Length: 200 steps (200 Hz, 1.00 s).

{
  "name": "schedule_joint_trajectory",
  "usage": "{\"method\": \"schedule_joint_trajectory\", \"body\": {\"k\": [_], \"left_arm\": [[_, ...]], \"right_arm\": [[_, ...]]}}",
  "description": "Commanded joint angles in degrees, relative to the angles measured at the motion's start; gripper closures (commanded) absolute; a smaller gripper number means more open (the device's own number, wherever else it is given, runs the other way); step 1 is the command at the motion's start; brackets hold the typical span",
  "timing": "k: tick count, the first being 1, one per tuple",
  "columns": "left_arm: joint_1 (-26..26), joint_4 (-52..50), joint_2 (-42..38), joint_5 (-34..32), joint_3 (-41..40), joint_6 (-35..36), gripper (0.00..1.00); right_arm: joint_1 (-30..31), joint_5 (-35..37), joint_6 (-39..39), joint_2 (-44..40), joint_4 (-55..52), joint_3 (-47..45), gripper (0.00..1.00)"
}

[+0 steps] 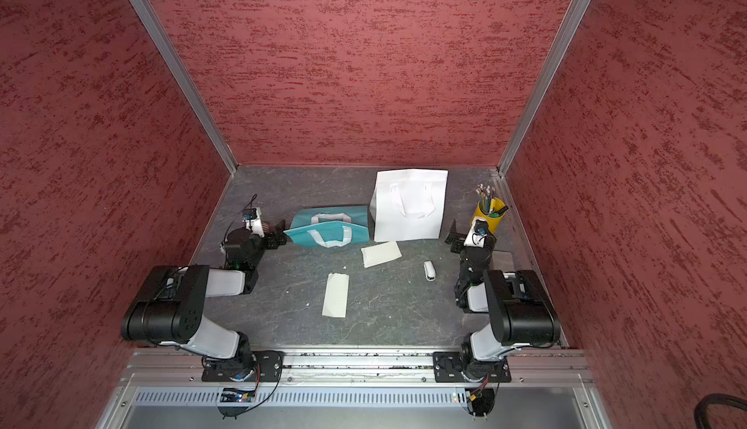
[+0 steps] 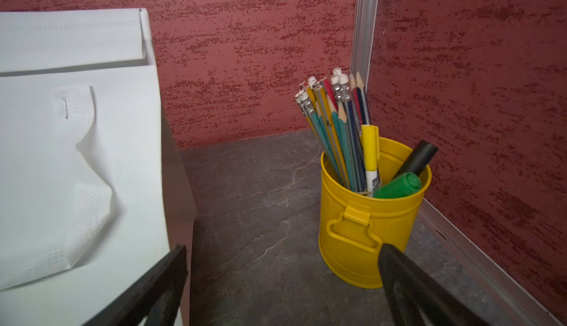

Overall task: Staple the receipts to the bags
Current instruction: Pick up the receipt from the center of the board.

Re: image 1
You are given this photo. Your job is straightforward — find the teal gift bag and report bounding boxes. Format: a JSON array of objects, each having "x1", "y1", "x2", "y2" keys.
[{"x1": 285, "y1": 205, "x2": 370, "y2": 248}]

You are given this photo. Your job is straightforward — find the small white stapler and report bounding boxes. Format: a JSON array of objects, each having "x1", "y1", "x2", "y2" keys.
[{"x1": 423, "y1": 261, "x2": 436, "y2": 282}]

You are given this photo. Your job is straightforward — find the white gift bag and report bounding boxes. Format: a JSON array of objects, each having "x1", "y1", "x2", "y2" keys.
[{"x1": 370, "y1": 168, "x2": 449, "y2": 242}]

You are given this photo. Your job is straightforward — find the white receipt long strip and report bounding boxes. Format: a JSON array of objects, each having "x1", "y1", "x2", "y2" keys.
[{"x1": 322, "y1": 273, "x2": 349, "y2": 318}]

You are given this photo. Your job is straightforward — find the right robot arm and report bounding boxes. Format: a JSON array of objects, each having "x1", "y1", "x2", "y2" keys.
[{"x1": 434, "y1": 219, "x2": 561, "y2": 383}]

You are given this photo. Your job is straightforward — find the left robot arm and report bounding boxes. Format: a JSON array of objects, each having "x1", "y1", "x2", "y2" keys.
[{"x1": 121, "y1": 222, "x2": 287, "y2": 384}]

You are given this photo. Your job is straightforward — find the yellow pencil cup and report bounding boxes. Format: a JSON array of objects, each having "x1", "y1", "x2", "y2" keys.
[{"x1": 472, "y1": 198, "x2": 509, "y2": 235}]

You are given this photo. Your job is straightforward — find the pencils in cup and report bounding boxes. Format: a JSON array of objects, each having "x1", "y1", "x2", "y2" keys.
[{"x1": 476, "y1": 184, "x2": 509, "y2": 218}]

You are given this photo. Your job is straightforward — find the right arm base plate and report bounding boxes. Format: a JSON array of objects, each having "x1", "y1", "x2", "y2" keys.
[{"x1": 432, "y1": 351, "x2": 512, "y2": 383}]

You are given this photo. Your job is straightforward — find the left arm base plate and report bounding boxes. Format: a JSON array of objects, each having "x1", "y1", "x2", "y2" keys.
[{"x1": 202, "y1": 350, "x2": 284, "y2": 384}]

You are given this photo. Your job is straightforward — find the aluminium front rail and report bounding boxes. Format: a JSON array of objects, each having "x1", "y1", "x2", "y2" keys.
[{"x1": 118, "y1": 347, "x2": 596, "y2": 388}]

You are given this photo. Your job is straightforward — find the perforated cable tray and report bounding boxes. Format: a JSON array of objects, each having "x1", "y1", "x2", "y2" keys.
[{"x1": 132, "y1": 386, "x2": 467, "y2": 409}]

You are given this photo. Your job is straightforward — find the black cable bottom right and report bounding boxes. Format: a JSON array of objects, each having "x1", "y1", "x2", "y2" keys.
[{"x1": 693, "y1": 393, "x2": 747, "y2": 429}]

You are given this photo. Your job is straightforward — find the right corner aluminium post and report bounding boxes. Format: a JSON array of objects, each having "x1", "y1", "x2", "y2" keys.
[{"x1": 497, "y1": 0, "x2": 592, "y2": 178}]

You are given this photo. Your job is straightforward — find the corner aluminium post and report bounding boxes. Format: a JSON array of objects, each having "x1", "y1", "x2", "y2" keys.
[
  {"x1": 128, "y1": 0, "x2": 238, "y2": 175},
  {"x1": 497, "y1": 0, "x2": 592, "y2": 178}
]

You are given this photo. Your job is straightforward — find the left corner aluminium post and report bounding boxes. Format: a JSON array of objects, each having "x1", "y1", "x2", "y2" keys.
[{"x1": 128, "y1": 0, "x2": 238, "y2": 175}]

